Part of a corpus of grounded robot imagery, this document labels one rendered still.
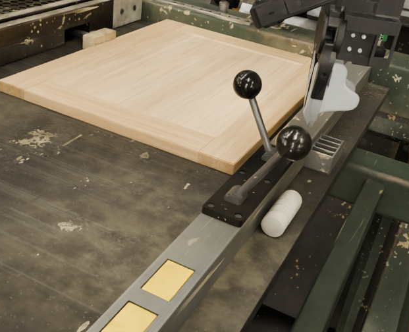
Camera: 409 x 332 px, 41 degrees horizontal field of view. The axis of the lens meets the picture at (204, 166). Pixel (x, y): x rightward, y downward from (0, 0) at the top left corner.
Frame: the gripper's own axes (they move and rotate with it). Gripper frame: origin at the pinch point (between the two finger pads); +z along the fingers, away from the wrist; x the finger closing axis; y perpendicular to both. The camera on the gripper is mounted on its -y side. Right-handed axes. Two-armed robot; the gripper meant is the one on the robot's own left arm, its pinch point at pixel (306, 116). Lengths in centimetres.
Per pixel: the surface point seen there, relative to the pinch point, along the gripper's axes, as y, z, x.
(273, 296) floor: 18, 115, 96
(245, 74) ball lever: -8.4, -3.5, 1.9
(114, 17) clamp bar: -40, 9, 62
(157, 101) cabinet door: -22.1, 10.6, 21.1
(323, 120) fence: 5.5, 8.2, 18.9
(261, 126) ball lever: -5.2, 3.0, 1.3
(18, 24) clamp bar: -51, 5, 33
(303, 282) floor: 27, 107, 97
